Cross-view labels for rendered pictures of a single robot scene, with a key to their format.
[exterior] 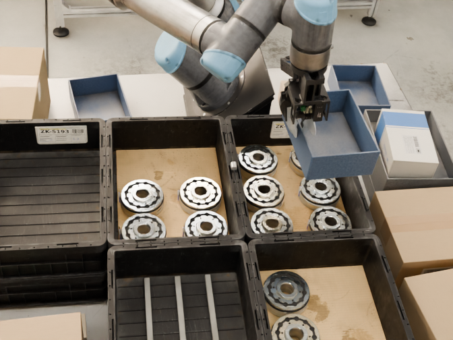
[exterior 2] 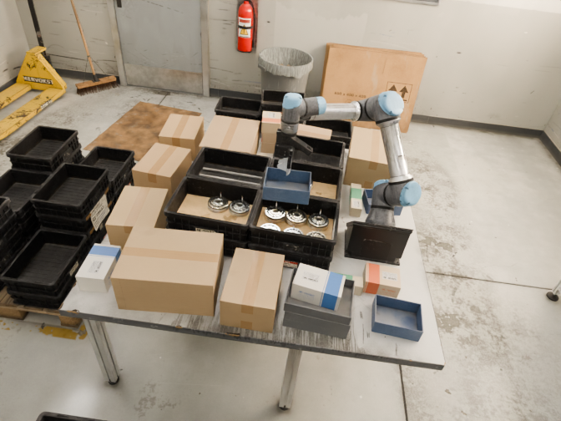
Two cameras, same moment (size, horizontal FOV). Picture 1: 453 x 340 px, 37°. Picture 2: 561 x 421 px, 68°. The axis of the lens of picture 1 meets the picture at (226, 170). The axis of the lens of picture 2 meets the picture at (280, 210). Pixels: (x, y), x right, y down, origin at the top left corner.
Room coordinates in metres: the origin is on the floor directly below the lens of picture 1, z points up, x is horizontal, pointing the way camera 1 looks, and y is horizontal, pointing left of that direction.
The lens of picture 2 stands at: (1.54, -1.61, 2.18)
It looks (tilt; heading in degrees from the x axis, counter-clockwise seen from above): 40 degrees down; 108
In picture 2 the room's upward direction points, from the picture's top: 6 degrees clockwise
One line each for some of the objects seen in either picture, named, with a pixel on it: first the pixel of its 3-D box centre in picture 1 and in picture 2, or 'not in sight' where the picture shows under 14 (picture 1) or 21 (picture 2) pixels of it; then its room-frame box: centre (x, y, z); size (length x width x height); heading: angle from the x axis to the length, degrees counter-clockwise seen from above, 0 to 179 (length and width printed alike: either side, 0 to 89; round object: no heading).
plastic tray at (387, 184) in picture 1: (408, 149); (320, 295); (1.39, -0.49, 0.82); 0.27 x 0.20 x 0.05; 10
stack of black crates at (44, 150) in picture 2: not in sight; (52, 168); (-0.78, 0.12, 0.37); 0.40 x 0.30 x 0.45; 106
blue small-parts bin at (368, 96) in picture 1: (358, 92); (396, 317); (1.72, -0.38, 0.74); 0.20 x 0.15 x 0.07; 11
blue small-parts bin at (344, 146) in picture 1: (328, 133); (287, 185); (1.10, -0.21, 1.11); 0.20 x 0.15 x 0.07; 17
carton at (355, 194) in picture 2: not in sight; (355, 200); (1.35, 0.35, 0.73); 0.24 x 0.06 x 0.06; 104
